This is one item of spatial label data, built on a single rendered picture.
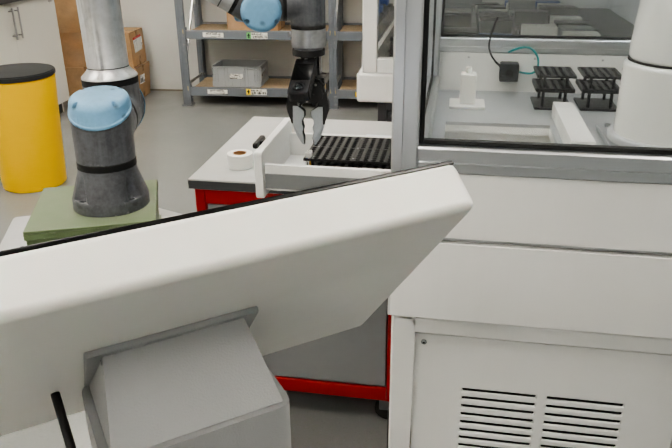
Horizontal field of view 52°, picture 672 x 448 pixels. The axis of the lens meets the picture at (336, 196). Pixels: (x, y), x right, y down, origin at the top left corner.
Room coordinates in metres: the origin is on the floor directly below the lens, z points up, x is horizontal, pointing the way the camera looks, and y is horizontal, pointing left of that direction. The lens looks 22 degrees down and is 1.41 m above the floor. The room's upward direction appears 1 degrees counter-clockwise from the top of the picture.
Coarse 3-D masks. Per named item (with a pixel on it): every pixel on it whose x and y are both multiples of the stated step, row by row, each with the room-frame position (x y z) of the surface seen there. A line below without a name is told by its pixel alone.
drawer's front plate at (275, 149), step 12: (288, 120) 1.67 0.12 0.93; (276, 132) 1.57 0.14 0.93; (288, 132) 1.66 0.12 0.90; (264, 144) 1.47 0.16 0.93; (276, 144) 1.54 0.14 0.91; (288, 144) 1.66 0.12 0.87; (264, 156) 1.44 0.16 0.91; (276, 156) 1.54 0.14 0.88; (288, 156) 1.65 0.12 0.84; (264, 168) 1.43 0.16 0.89; (264, 180) 1.43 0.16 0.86; (264, 192) 1.43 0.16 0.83
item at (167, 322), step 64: (320, 192) 0.52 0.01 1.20; (384, 192) 0.54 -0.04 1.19; (448, 192) 0.56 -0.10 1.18; (0, 256) 0.41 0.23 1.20; (64, 256) 0.42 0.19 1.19; (128, 256) 0.43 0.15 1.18; (192, 256) 0.44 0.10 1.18; (256, 256) 0.46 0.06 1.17; (320, 256) 0.50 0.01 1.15; (384, 256) 0.56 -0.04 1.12; (0, 320) 0.38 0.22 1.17; (64, 320) 0.41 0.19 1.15; (128, 320) 0.45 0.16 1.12; (192, 320) 0.50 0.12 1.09; (256, 320) 0.56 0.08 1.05; (320, 320) 0.64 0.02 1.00; (0, 384) 0.45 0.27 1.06; (64, 384) 0.50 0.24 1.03; (128, 384) 0.46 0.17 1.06; (192, 384) 0.47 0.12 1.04; (256, 384) 0.48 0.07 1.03
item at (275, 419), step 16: (288, 400) 0.48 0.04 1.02; (96, 416) 0.46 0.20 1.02; (240, 416) 0.46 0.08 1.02; (256, 416) 0.46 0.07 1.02; (272, 416) 0.47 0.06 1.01; (288, 416) 0.48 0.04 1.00; (96, 432) 0.44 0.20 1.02; (192, 432) 0.44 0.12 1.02; (208, 432) 0.44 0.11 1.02; (224, 432) 0.45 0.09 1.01; (240, 432) 0.45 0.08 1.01; (256, 432) 0.46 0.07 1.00; (272, 432) 0.47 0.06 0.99; (288, 432) 0.48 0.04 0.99
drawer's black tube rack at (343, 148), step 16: (320, 144) 1.56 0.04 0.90; (336, 144) 1.56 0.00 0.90; (352, 144) 1.56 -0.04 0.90; (368, 144) 1.55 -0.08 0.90; (384, 144) 1.55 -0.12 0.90; (320, 160) 1.45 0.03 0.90; (336, 160) 1.45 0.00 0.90; (352, 160) 1.44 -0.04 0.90; (368, 160) 1.44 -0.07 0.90; (384, 160) 1.44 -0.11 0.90
